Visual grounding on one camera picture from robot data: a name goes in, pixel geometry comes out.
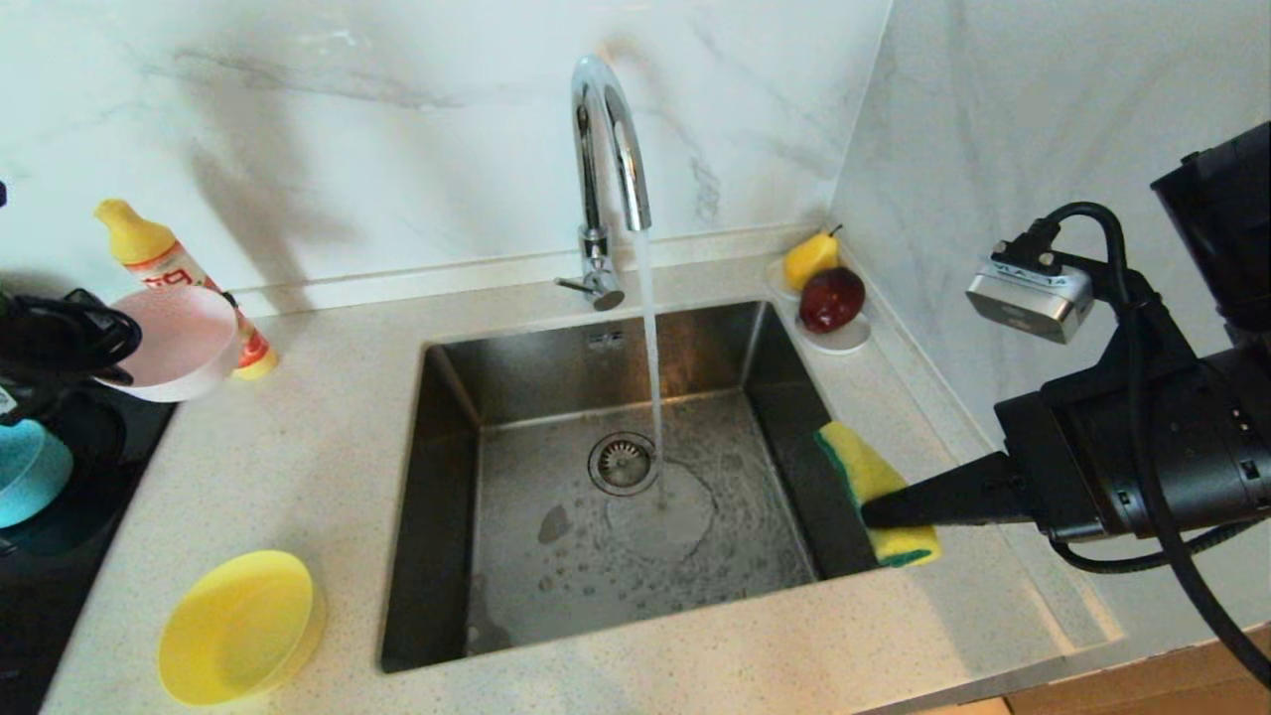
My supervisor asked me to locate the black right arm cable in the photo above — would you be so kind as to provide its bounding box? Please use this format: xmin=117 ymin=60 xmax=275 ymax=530
xmin=998 ymin=202 xmax=1271 ymax=691

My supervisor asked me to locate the chrome gooseneck faucet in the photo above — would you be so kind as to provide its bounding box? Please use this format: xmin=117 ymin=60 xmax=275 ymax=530
xmin=556 ymin=55 xmax=652 ymax=312

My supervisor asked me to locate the black glass cooktop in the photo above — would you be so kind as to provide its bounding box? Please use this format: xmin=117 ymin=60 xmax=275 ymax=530
xmin=0 ymin=382 xmax=178 ymax=715

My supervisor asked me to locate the yellow pear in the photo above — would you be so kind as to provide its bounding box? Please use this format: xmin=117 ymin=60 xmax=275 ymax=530
xmin=781 ymin=225 xmax=841 ymax=294

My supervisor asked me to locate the round metal sink drain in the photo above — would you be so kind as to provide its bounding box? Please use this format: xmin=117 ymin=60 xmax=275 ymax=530
xmin=588 ymin=433 xmax=661 ymax=498

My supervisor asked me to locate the blue plastic bowl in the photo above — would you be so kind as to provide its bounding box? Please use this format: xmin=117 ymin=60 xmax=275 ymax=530
xmin=0 ymin=418 xmax=75 ymax=529

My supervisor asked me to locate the running tap water stream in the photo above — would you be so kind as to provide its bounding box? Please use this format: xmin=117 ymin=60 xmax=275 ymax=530
xmin=634 ymin=230 xmax=664 ymax=463

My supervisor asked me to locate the black round pan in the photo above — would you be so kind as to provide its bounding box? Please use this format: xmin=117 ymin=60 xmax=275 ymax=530
xmin=0 ymin=392 xmax=128 ymax=559

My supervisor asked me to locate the yellow plastic bowl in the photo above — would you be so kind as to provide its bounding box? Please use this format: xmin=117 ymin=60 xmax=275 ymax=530
xmin=157 ymin=551 xmax=326 ymax=708

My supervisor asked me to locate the small white saucer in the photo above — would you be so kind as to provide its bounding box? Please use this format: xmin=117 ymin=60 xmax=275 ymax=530
xmin=794 ymin=312 xmax=872 ymax=356

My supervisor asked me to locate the pink plastic bowl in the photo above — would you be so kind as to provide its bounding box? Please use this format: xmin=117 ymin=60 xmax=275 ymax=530
xmin=94 ymin=286 xmax=241 ymax=403

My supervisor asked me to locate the yellow green sponge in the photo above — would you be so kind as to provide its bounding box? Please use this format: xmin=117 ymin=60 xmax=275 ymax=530
xmin=816 ymin=421 xmax=941 ymax=569

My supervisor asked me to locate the dark red apple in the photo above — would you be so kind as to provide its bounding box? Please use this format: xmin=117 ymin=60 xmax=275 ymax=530
xmin=796 ymin=268 xmax=864 ymax=335

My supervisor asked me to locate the orange dish soap bottle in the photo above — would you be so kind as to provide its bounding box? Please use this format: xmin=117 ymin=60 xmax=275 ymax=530
xmin=96 ymin=200 xmax=281 ymax=381

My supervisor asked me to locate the stainless steel sink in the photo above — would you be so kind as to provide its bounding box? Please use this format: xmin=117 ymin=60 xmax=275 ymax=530
xmin=379 ymin=301 xmax=907 ymax=674

